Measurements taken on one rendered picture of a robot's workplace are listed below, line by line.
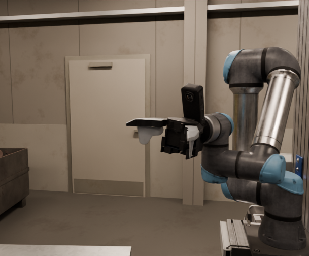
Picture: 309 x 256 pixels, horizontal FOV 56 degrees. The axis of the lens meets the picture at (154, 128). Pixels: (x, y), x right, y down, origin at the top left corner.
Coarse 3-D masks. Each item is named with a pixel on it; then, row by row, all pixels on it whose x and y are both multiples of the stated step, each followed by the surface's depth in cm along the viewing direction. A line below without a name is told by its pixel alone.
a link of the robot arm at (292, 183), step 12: (288, 180) 92; (300, 180) 93; (264, 192) 96; (276, 192) 94; (288, 192) 92; (300, 192) 93; (264, 204) 97; (276, 204) 94; (288, 204) 92; (300, 204) 93; (288, 216) 93
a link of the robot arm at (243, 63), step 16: (256, 48) 98; (224, 64) 101; (240, 64) 97; (256, 64) 94; (224, 80) 103; (240, 80) 97; (256, 80) 97; (240, 96) 99; (256, 96) 99; (240, 112) 100; (256, 112) 100; (240, 128) 100; (240, 144) 101; (224, 192) 104; (240, 192) 101
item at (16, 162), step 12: (0, 156) 385; (12, 156) 378; (24, 156) 411; (0, 168) 350; (12, 168) 378; (24, 168) 411; (0, 180) 350; (12, 180) 378; (24, 180) 411; (0, 192) 350; (12, 192) 378; (24, 192) 411; (0, 204) 350; (12, 204) 378; (24, 204) 414
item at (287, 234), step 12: (264, 216) 99; (276, 216) 94; (300, 216) 94; (264, 228) 97; (276, 228) 94; (288, 228) 93; (300, 228) 94; (264, 240) 96; (276, 240) 93; (288, 240) 92; (300, 240) 93
